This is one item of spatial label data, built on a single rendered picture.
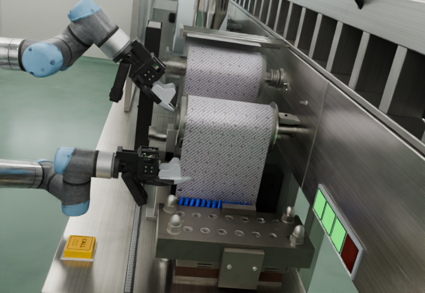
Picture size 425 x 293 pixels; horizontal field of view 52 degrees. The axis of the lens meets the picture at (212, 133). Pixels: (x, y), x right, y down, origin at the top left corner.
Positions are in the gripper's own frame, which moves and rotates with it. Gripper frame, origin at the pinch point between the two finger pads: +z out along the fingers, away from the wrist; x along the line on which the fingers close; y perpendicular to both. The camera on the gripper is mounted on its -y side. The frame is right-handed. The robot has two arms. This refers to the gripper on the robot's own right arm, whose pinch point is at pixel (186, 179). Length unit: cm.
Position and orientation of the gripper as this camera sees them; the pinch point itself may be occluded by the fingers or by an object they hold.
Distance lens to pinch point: 123.4
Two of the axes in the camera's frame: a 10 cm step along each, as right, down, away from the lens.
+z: 9.8, 1.1, 1.4
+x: -0.9, -3.8, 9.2
